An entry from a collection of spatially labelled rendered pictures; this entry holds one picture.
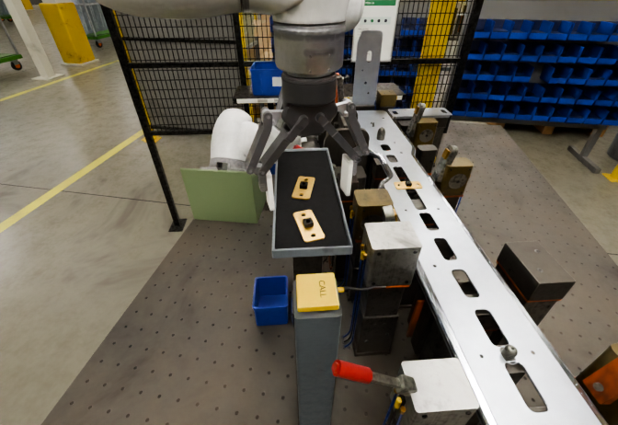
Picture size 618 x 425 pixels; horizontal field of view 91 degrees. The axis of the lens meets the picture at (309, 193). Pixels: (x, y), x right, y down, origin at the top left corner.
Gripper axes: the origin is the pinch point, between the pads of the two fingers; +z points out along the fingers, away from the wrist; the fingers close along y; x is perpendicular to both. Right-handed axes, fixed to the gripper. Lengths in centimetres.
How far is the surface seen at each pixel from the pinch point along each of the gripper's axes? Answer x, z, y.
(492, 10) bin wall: 191, -6, 220
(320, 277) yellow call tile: -11.9, 7.5, -1.9
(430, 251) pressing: -0.6, 23.5, 30.6
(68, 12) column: 759, 31, -248
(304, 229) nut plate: -1.0, 7.3, -1.1
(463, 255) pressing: -4.0, 23.5, 37.4
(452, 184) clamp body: 25, 26, 58
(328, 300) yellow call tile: -16.2, 7.5, -2.2
